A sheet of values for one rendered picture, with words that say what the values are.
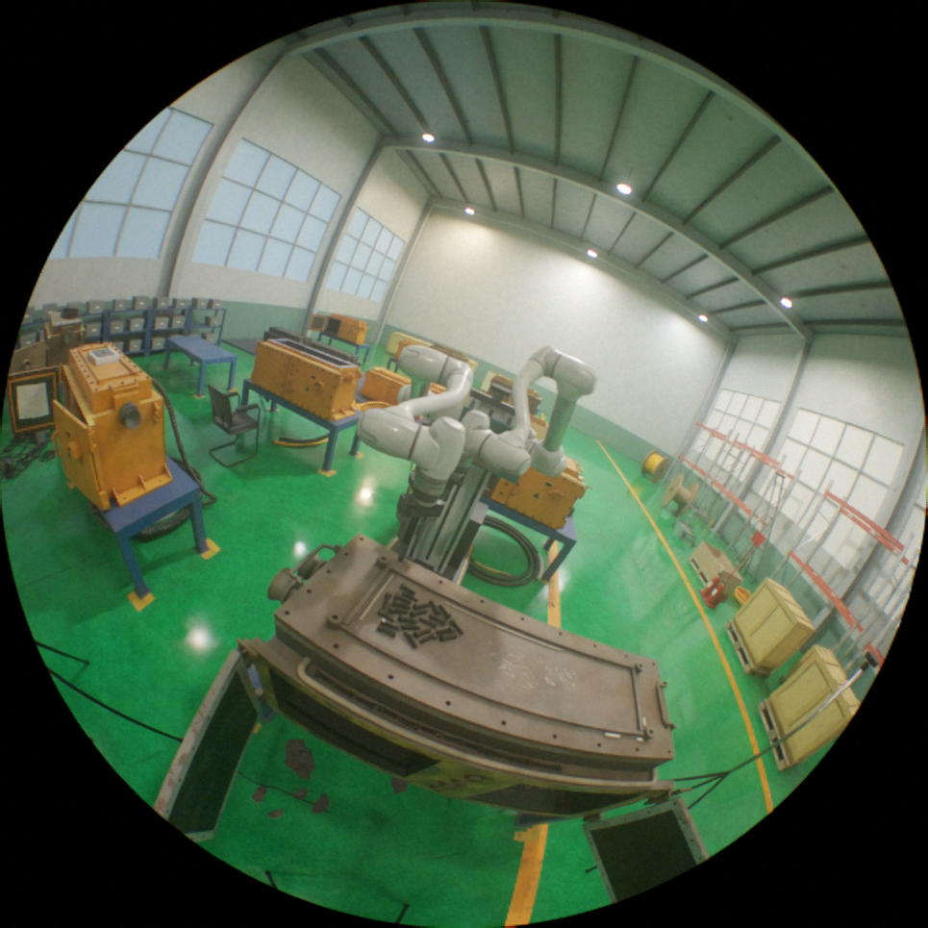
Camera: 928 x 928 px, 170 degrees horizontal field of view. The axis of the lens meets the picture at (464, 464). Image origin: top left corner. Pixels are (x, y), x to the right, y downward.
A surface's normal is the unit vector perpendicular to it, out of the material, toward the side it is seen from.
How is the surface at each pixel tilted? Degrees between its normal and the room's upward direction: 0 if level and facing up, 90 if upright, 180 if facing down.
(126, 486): 90
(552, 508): 90
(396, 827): 0
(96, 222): 90
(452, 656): 0
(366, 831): 0
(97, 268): 90
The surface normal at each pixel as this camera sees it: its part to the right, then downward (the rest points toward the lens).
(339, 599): 0.37, -0.85
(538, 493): -0.23, 0.31
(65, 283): 0.90, 0.43
